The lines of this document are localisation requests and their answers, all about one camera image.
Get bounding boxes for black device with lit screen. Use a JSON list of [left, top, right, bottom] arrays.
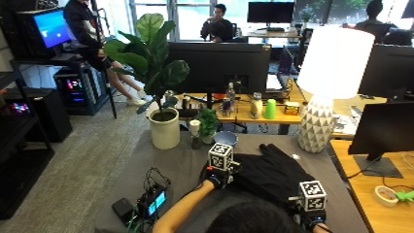
[[135, 183, 169, 218]]

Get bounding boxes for white marker cube on glove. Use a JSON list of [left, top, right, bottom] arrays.
[[299, 180, 328, 212], [206, 142, 234, 172]]

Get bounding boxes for white marker cube on right glove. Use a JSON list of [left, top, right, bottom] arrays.
[[299, 180, 328, 212]]

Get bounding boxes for white tape roll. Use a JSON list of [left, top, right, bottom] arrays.
[[372, 184, 400, 209]]

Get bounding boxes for yellow box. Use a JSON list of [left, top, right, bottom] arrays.
[[283, 101, 300, 117]]

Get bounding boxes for black monitor cable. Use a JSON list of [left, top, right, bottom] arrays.
[[344, 166, 414, 192]]

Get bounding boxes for large leafy plant in white pot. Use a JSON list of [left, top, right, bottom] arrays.
[[102, 13, 191, 150]]

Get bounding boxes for green plastic object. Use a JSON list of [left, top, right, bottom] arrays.
[[392, 190, 414, 204]]

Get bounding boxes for black monitor on square stand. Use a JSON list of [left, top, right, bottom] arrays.
[[346, 101, 414, 180]]

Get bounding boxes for white table lamp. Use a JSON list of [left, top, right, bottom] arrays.
[[296, 26, 376, 154]]

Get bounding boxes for clear water bottle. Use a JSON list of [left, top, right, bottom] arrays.
[[219, 82, 238, 117]]

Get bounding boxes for white marker cube on left glove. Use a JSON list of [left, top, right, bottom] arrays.
[[206, 142, 234, 172]]

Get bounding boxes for person's left hand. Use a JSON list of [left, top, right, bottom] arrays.
[[201, 164, 238, 190]]

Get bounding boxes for green cup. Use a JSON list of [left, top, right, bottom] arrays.
[[262, 98, 278, 120]]

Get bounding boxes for small green potted plant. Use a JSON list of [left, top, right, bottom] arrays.
[[195, 108, 221, 146]]

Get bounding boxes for computer tower with coloured lights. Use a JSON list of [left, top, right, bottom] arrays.
[[53, 65, 110, 117]]

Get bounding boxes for pale yellow bottle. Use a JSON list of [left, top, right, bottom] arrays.
[[249, 91, 265, 120]]

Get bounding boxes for white-topped dark small bottle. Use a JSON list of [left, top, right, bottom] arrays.
[[189, 118, 203, 150]]

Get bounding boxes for black power brick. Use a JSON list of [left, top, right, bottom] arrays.
[[110, 197, 135, 225]]

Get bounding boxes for wooden desk with dark legs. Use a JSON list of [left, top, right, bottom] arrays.
[[173, 79, 390, 136]]

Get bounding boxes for monitor with blue screen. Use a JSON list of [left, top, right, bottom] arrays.
[[16, 7, 74, 55]]

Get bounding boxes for black monitor with dark screen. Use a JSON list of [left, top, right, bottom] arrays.
[[356, 43, 414, 102]]

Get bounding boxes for black garment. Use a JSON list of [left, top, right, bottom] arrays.
[[223, 143, 316, 212]]

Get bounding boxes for black monitor with wide back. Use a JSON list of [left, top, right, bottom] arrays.
[[166, 42, 273, 110]]

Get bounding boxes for person's right hand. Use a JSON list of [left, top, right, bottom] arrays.
[[291, 199, 328, 231]]

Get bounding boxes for black shelf rack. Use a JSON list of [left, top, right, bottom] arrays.
[[0, 57, 57, 221]]

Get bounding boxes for black cables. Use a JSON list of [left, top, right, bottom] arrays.
[[142, 166, 171, 192]]

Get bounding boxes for black monitor by window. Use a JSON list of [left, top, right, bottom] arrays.
[[246, 1, 298, 29]]

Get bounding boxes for blue bowl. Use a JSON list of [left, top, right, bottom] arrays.
[[211, 130, 239, 148]]

